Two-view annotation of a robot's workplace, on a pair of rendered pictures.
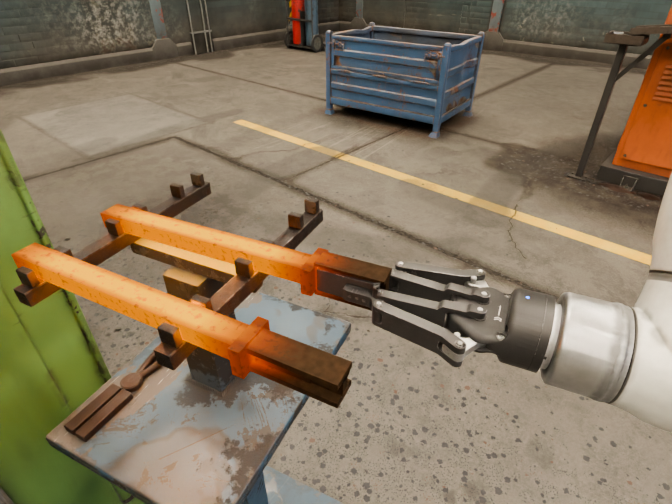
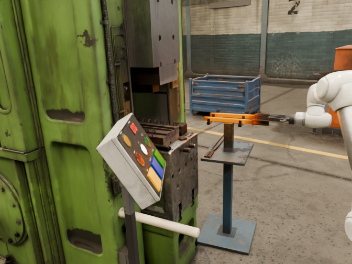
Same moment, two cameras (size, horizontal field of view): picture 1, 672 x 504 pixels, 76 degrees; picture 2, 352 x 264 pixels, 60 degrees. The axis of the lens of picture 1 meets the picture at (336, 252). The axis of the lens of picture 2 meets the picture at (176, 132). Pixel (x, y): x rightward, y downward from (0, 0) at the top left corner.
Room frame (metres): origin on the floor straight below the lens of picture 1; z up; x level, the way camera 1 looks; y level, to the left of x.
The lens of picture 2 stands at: (-1.56, 0.67, 1.52)
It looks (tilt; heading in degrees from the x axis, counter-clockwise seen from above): 18 degrees down; 357
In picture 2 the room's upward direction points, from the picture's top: 2 degrees counter-clockwise
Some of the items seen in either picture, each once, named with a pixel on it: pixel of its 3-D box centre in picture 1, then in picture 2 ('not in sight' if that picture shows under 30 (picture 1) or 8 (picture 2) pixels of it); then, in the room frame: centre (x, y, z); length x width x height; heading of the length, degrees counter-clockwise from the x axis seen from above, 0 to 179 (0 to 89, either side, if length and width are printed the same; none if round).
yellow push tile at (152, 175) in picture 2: not in sight; (153, 179); (-0.53, 0.71, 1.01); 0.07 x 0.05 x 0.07; 175
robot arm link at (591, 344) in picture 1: (578, 343); (299, 119); (0.28, -0.23, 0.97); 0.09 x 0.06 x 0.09; 156
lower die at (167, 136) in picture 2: not in sight; (141, 132); (0.21, 0.79, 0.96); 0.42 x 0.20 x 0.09; 60
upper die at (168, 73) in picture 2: not in sight; (136, 73); (0.21, 0.79, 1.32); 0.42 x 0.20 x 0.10; 60
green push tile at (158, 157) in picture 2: not in sight; (158, 158); (-0.33, 0.69, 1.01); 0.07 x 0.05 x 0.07; 175
